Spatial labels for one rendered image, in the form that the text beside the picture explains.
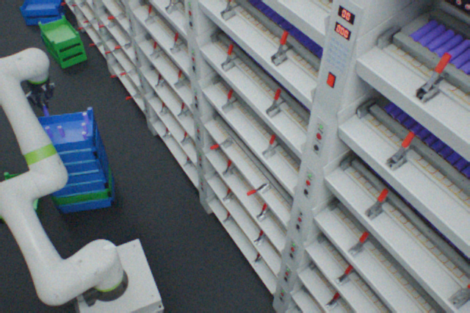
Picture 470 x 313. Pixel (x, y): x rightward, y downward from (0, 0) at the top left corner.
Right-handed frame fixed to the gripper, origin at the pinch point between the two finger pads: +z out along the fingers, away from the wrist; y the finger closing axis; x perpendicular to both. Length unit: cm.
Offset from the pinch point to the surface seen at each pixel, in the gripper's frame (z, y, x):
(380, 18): -136, 39, -81
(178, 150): 39, 56, -42
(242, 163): -41, 44, -79
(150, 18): -27, 57, 3
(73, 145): 5.0, 1.9, -22.9
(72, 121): 14.9, 9.6, -7.5
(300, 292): -25, 38, -134
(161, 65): -10, 56, -13
